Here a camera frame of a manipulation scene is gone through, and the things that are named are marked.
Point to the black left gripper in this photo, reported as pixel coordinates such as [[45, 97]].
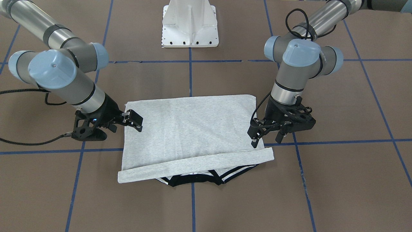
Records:
[[272, 113]]

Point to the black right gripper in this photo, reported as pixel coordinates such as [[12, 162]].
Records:
[[110, 108]]

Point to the grey cartoon print t-shirt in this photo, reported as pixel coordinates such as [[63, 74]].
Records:
[[191, 139]]

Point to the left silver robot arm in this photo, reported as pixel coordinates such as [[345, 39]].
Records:
[[300, 59]]

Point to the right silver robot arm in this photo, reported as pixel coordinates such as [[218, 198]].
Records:
[[62, 69]]

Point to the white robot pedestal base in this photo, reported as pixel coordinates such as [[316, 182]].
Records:
[[189, 23]]

